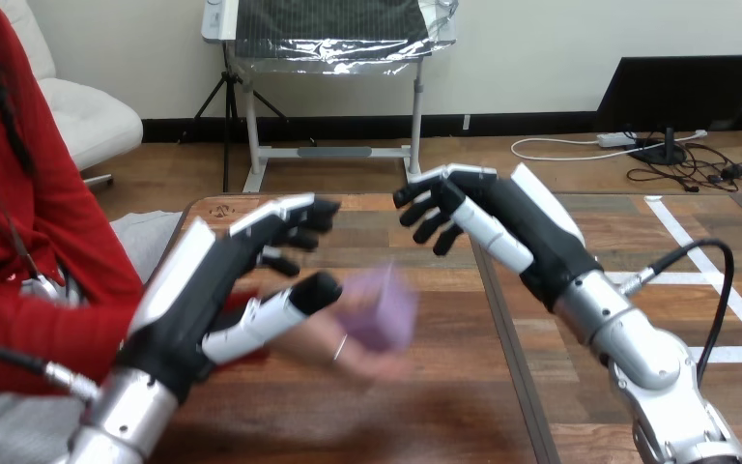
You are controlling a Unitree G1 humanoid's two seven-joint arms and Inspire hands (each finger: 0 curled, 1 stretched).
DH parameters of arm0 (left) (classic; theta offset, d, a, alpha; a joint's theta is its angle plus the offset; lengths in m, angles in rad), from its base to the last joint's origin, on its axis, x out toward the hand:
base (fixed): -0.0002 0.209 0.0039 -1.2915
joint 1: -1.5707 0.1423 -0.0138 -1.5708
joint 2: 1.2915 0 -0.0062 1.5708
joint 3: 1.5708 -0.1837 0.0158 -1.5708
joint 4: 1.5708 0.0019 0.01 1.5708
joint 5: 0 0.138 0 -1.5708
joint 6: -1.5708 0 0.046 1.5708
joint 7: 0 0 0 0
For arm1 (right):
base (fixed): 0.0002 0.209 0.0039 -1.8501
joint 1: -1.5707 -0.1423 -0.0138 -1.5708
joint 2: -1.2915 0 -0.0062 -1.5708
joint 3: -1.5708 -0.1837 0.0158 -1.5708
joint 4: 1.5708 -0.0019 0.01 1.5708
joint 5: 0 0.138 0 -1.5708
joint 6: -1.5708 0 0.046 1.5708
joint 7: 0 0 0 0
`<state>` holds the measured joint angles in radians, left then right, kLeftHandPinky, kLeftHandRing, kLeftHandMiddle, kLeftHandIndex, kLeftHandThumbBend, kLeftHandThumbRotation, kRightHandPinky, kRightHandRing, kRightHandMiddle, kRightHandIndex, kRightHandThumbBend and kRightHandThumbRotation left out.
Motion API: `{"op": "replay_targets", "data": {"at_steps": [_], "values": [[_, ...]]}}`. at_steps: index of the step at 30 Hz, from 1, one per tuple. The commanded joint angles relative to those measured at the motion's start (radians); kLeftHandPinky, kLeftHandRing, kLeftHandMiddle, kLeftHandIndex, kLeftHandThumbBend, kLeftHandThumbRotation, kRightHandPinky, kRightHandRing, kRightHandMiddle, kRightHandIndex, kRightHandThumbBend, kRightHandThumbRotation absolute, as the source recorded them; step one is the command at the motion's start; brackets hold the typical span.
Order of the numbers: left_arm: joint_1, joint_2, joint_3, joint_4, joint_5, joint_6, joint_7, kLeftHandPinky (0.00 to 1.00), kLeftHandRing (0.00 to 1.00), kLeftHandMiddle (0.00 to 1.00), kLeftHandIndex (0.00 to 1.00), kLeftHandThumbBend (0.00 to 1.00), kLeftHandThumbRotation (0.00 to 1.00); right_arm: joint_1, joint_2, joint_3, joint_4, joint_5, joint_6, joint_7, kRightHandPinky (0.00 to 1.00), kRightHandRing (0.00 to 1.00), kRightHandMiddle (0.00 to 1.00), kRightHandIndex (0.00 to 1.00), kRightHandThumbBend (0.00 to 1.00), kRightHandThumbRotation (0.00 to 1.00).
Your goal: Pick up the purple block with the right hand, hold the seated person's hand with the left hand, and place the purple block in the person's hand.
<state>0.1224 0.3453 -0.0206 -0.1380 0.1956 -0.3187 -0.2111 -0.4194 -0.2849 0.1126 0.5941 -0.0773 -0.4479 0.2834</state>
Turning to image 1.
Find black cable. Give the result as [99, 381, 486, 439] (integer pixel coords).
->
[618, 238, 736, 390]
[0, 345, 100, 403]

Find purple block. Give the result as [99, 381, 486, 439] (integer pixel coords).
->
[334, 261, 419, 354]

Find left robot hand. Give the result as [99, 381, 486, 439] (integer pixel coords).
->
[114, 192, 344, 405]

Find black tripod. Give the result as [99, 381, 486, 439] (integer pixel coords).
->
[179, 43, 289, 194]

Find white cushioned chair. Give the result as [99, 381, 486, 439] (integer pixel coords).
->
[0, 0, 146, 190]

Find dark screen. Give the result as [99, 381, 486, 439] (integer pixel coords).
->
[594, 54, 742, 167]

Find white power cable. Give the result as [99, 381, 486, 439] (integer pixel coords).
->
[509, 129, 709, 162]

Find person's hand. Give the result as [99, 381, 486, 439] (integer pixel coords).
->
[267, 305, 412, 387]

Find white power strip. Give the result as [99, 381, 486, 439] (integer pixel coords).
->
[596, 130, 639, 149]

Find person's forearm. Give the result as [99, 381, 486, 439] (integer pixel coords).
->
[0, 259, 271, 395]

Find tangle of cables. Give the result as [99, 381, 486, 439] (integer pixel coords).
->
[625, 135, 742, 194]

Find foil sheet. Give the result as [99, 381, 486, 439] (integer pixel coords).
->
[232, 0, 459, 76]

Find white desk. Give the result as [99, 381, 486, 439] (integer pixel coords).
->
[200, 0, 459, 194]

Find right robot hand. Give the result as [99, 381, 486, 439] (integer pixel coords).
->
[392, 162, 603, 314]

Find person's body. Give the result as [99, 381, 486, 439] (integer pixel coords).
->
[0, 0, 185, 464]

